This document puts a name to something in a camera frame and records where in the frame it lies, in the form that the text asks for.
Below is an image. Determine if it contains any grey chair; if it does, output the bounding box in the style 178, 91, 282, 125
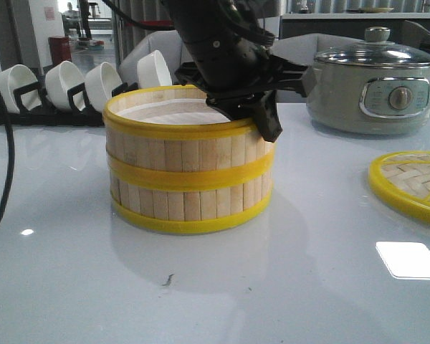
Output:
268, 34, 363, 105
118, 30, 191, 87

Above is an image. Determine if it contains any black left-side cable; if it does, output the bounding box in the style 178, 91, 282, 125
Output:
0, 70, 15, 241

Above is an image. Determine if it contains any red bin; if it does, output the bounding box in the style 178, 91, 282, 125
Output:
48, 36, 72, 66

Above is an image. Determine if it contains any glass pot lid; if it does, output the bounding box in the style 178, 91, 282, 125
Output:
315, 27, 430, 68

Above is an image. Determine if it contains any white cabinet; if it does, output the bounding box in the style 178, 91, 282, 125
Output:
257, 0, 281, 39

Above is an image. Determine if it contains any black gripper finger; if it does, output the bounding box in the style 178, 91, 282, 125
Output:
249, 91, 282, 142

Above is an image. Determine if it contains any grey chair right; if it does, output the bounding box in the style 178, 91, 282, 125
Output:
268, 34, 363, 105

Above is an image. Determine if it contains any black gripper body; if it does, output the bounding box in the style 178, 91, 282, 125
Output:
176, 54, 317, 120

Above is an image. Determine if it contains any black bowl rack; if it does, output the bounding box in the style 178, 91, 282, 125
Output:
0, 81, 140, 128

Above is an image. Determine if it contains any white bowl far left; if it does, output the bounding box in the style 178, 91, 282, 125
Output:
0, 64, 42, 113

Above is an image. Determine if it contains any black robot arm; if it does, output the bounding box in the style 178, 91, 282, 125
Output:
163, 1, 316, 143

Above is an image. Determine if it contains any white bowl right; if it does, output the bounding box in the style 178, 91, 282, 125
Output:
137, 50, 172, 88

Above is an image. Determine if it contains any grey-green electric cooking pot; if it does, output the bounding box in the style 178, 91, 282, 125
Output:
307, 62, 430, 135

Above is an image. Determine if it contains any grey chair left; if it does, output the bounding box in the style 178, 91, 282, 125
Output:
118, 30, 191, 87

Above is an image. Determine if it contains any woven bamboo steamer lid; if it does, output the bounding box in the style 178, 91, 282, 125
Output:
368, 150, 430, 224

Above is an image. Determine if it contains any white bowl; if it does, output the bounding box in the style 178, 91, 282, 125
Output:
137, 50, 172, 88
0, 64, 42, 113
85, 62, 123, 112
45, 61, 85, 111

